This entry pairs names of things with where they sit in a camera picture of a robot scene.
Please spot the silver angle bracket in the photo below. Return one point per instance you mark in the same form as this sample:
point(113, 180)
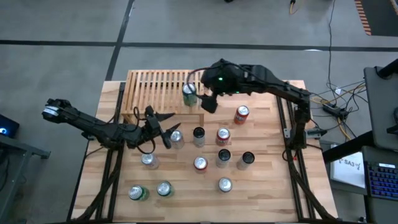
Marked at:
point(286, 133)

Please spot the dark grey desk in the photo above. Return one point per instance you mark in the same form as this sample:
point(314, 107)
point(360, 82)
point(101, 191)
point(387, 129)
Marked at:
point(373, 211)

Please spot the backlit black keyboard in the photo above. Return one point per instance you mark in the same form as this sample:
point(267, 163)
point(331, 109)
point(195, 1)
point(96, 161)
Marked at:
point(384, 183)

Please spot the grey desk panel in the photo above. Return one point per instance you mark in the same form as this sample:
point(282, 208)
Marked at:
point(382, 109)

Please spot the green Sprite can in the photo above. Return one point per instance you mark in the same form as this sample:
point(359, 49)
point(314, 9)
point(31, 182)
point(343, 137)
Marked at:
point(138, 193)
point(189, 98)
point(164, 188)

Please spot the orange-red Fanta can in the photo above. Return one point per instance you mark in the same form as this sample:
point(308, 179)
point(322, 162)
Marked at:
point(223, 137)
point(241, 116)
point(200, 164)

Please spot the silver Diet Coke can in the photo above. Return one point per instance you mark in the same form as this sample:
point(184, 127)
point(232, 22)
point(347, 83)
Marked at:
point(177, 138)
point(225, 184)
point(150, 160)

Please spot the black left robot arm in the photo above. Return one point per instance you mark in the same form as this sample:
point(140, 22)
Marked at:
point(93, 127)

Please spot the black device with blue light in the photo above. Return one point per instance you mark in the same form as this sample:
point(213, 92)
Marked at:
point(9, 124)

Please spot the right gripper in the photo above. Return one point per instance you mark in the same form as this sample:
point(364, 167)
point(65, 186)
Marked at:
point(222, 77)

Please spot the black mat orange striped edge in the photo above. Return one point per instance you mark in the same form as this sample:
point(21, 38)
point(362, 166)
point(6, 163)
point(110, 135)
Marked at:
point(382, 15)

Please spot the black power strip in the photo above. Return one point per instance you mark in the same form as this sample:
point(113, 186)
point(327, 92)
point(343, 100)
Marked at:
point(334, 109)

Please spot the black aluminium table frame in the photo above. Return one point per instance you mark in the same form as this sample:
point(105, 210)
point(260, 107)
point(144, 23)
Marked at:
point(113, 186)

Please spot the white paper sign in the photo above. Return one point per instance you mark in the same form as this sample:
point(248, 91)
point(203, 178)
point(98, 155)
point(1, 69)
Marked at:
point(348, 171)

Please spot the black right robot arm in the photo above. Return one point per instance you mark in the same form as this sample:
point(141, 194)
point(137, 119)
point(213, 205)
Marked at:
point(280, 88)

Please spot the black desk support bar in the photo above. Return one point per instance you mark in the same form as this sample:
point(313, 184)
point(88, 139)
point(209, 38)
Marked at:
point(345, 146)

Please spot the grey metal stand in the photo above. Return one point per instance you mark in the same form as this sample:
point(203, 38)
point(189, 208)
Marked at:
point(18, 146)

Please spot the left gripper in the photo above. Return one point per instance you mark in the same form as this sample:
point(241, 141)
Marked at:
point(154, 129)

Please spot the wooden slatted shelf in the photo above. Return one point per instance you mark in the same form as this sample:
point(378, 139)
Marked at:
point(149, 93)

